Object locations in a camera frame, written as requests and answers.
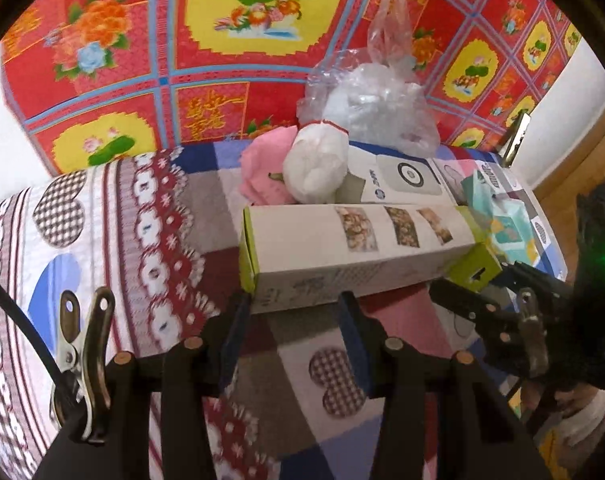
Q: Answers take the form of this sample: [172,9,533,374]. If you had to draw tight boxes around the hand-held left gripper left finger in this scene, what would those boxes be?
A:
[32,291,253,480]

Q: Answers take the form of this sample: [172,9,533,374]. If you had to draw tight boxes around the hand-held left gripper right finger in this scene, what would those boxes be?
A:
[337,291,553,480]

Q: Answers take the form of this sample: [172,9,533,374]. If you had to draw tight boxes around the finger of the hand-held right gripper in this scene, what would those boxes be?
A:
[497,260,579,307]
[429,278,521,332]

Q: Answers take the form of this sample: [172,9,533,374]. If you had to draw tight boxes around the long white carton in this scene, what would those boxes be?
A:
[239,202,503,315]

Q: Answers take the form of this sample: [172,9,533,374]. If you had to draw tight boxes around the white box with circle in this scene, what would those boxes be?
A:
[335,152,471,207]

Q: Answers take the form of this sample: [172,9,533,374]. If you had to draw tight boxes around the pink cloth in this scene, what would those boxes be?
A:
[239,127,299,206]

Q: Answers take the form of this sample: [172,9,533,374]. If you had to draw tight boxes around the metal spring clip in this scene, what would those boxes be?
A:
[517,287,551,378]
[50,286,117,446]

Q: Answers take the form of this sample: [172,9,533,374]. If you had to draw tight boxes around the teal tissue pack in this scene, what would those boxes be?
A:
[461,169,543,267]

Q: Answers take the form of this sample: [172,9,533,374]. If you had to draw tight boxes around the red checked bedsheet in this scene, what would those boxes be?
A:
[0,137,568,480]

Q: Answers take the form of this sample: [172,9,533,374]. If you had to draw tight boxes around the white tied bag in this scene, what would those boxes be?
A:
[282,120,351,206]

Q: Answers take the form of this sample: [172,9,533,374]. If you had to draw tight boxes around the clear plastic bag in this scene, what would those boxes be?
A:
[296,0,439,156]

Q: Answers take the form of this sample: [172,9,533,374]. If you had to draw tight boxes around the black cable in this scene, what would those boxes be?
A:
[0,270,68,391]

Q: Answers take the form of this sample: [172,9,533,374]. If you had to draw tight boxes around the red floral wall cloth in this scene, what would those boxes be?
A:
[0,0,583,176]

